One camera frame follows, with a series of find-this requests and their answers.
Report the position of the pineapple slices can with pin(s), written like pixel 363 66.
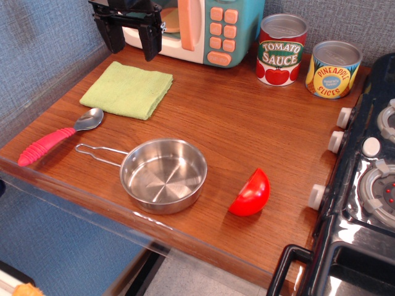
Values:
pixel 333 69

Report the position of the white stove knob top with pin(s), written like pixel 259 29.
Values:
pixel 344 117

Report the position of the tomato sauce can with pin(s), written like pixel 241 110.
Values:
pixel 280 48

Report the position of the small steel pan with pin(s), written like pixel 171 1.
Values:
pixel 163 176

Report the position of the white stove knob bottom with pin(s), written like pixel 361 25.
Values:
pixel 316 196

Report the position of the yellow-green cloth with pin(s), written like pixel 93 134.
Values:
pixel 128 91

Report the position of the toy microwave oven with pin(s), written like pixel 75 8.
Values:
pixel 214 33

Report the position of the white stove knob middle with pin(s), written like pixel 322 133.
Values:
pixel 335 141

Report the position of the black toy stove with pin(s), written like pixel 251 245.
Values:
pixel 353 248

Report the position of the white stove knob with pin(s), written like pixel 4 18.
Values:
pixel 316 196
pixel 335 141
pixel 344 117

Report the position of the orange object bottom left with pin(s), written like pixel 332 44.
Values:
pixel 27 290

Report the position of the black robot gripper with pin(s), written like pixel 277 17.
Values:
pixel 111 16

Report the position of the spoon with pink handle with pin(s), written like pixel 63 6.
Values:
pixel 89 120

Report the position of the red plastic half tomato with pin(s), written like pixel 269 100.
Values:
pixel 253 196

